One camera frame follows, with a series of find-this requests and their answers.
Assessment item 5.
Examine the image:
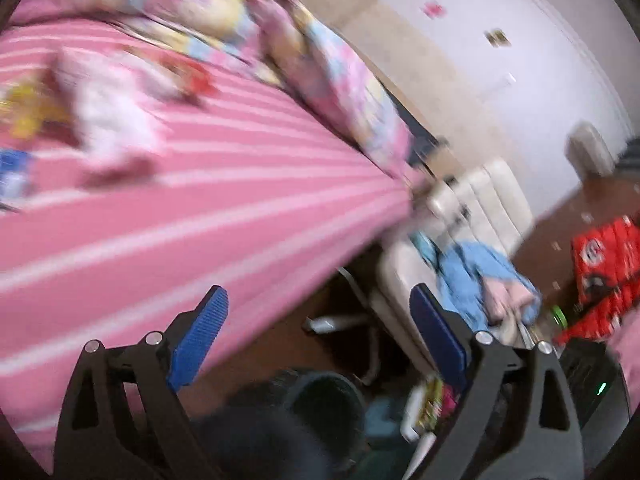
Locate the white tissue paper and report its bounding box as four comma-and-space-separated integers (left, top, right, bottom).
52, 49, 180, 172

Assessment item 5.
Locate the red walnut snack bag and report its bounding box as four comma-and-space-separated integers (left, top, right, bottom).
124, 44, 219, 106

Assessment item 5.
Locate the red blue snack bag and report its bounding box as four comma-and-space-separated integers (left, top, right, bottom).
0, 148, 32, 210

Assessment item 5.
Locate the round blue trash bin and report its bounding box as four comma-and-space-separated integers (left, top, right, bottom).
224, 366, 369, 480

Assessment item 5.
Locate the white shelf with books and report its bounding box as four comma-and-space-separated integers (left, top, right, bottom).
400, 374, 457, 480

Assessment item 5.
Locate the blue clothing on chair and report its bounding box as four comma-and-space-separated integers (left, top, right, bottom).
411, 232, 541, 332

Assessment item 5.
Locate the cream office chair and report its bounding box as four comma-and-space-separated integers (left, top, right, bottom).
305, 158, 535, 386

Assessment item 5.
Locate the pink striped bed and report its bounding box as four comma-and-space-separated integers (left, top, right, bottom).
0, 16, 426, 470

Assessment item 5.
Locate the white floor heater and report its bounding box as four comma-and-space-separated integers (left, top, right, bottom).
565, 122, 616, 181

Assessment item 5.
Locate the colourful cartoon quilt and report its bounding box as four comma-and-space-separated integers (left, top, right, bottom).
69, 0, 417, 181

